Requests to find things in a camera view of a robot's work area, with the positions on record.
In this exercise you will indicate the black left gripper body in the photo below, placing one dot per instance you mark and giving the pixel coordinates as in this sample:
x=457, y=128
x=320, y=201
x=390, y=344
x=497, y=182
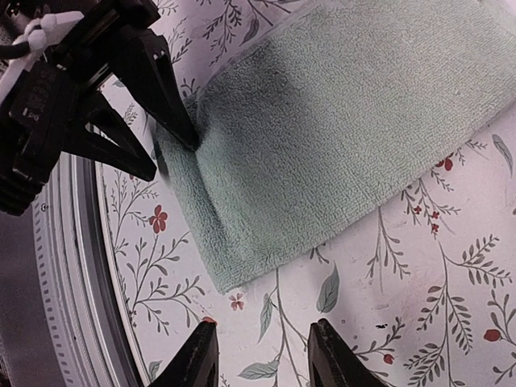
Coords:
x=58, y=52

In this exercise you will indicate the green panda towel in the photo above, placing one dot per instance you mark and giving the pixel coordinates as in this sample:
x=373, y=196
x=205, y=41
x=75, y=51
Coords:
x=329, y=116

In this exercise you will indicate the front aluminium rail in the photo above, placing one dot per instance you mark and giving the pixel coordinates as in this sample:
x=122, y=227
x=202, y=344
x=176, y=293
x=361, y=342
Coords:
x=60, y=315

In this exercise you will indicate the floral table mat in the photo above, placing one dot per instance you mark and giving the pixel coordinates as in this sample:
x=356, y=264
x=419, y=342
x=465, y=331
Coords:
x=422, y=288

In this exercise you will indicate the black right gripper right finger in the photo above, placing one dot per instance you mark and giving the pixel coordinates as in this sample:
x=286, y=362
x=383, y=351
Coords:
x=331, y=361

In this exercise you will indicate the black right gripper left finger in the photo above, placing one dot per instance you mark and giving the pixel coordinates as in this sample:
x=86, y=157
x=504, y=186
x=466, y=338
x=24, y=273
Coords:
x=196, y=362

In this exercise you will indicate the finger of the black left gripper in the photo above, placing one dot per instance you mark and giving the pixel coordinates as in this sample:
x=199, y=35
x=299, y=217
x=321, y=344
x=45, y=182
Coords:
x=99, y=133
x=141, y=61

